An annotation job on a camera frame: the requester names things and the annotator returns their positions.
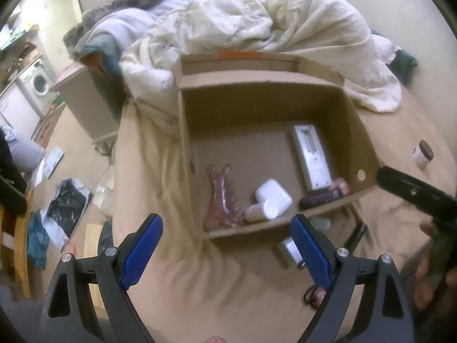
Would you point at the pink perfume bottle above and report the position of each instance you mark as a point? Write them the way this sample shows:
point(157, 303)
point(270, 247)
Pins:
point(340, 187)

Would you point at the black jacket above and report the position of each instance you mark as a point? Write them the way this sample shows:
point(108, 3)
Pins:
point(10, 178)

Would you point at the pink hair claw clip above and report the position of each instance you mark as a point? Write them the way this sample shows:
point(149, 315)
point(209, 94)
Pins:
point(221, 200)

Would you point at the lavender blanket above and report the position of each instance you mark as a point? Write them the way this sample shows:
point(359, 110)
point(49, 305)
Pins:
point(125, 21)

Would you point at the teal cushion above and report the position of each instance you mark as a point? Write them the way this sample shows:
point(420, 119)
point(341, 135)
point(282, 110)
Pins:
point(405, 62)

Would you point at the white earbuds case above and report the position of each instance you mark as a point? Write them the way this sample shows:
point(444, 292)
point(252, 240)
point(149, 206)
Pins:
point(275, 194)

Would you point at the white washing machine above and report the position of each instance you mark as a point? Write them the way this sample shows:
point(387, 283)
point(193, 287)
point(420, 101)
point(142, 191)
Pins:
point(37, 82)

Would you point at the black plastic bag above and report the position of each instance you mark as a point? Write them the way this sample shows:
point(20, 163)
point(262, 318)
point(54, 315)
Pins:
point(68, 203)

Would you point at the white bedside cabinet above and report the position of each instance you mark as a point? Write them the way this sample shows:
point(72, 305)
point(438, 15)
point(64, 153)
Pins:
point(82, 103)

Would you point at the white jar with brown lid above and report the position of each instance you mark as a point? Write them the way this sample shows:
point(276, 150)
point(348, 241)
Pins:
point(423, 153)

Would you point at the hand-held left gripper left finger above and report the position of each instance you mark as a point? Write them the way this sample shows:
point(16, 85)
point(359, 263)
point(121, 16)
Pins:
point(141, 253)

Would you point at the person's right hand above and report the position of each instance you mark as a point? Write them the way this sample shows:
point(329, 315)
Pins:
point(425, 282)

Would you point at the cardboard box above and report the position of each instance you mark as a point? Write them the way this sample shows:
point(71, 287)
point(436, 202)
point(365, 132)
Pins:
point(250, 150)

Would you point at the cream printed duvet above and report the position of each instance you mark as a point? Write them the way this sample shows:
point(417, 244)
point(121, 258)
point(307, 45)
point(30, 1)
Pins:
point(285, 18)

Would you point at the teal mattress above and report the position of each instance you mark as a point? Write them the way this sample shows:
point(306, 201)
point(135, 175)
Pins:
point(107, 60)

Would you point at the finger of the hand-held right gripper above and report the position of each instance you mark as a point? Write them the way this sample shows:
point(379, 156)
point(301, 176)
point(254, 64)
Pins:
point(410, 189)

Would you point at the teal cloth on floor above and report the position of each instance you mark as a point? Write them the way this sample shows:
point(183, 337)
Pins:
point(37, 239)

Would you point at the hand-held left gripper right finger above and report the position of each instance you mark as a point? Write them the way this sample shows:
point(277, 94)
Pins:
point(310, 253)

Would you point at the wooden chair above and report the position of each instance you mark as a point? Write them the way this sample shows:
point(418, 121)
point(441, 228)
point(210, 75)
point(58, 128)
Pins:
point(19, 243)

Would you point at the papers on floor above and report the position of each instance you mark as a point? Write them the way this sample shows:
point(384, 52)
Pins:
point(50, 160)

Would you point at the white kitchen cabinet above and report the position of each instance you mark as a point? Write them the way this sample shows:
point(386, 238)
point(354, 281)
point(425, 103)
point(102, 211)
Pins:
point(16, 109)

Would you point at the grey laundry bag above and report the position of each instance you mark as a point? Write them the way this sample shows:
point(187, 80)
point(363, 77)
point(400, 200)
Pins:
point(21, 150)

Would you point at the white remote control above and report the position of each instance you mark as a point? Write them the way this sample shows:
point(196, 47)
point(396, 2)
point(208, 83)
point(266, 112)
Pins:
point(312, 157)

